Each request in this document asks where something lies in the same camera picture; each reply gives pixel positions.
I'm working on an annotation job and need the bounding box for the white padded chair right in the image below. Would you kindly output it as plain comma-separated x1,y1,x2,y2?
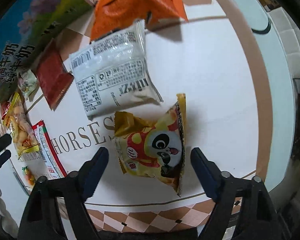
268,7,300,78

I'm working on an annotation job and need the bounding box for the dark red snack packet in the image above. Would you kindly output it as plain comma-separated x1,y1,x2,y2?
34,39,74,111

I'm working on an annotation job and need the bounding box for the small orange snack packet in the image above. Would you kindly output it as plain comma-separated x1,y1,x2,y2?
90,0,188,41

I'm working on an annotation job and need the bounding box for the yellow panda snack bag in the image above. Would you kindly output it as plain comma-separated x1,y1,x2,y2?
113,93,186,195

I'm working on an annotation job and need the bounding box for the colourful candy ball bag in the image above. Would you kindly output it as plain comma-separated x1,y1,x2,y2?
22,166,36,187

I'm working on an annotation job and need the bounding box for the yellow biscuit snack bag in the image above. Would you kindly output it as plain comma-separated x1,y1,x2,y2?
3,92,39,159

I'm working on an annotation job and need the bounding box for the red white long snack packet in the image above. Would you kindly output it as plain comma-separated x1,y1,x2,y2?
32,120,67,179

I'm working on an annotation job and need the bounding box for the checkered pink brown tablecloth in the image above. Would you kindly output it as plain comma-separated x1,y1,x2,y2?
0,0,273,240

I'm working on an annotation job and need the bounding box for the grey white wafer packet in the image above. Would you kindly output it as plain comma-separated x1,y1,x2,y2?
69,20,163,119

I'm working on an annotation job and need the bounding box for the cardboard box with blue print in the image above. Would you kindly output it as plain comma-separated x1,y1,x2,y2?
0,0,94,102

